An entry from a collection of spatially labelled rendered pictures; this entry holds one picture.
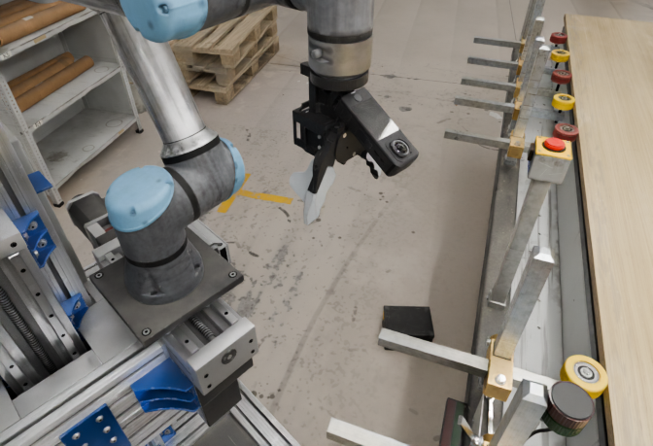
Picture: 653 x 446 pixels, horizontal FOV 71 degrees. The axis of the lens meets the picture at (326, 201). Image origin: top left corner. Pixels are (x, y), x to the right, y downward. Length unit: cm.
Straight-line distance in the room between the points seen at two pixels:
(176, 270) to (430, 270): 169
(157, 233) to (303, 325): 139
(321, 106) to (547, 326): 110
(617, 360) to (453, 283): 132
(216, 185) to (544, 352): 101
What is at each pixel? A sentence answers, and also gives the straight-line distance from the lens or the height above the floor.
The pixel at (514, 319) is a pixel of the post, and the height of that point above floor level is 98.
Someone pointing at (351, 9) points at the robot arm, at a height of 160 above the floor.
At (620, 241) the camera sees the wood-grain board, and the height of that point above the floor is 90.
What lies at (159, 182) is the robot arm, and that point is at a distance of 84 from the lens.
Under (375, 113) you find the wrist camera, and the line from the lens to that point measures 57.
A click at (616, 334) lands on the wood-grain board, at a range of 120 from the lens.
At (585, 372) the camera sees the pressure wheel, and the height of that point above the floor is 91.
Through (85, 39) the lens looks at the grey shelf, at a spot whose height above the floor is 66.
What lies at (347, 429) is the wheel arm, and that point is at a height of 86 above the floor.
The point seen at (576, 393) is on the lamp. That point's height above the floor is 111.
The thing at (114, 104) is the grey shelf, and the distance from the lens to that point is 367.
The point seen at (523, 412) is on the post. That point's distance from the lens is 80.
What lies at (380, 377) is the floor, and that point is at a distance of 202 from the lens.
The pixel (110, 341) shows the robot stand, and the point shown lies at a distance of 105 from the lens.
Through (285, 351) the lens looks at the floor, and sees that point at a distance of 208.
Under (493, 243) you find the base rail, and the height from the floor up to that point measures 70.
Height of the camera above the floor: 175
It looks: 39 degrees down
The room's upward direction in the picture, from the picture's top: straight up
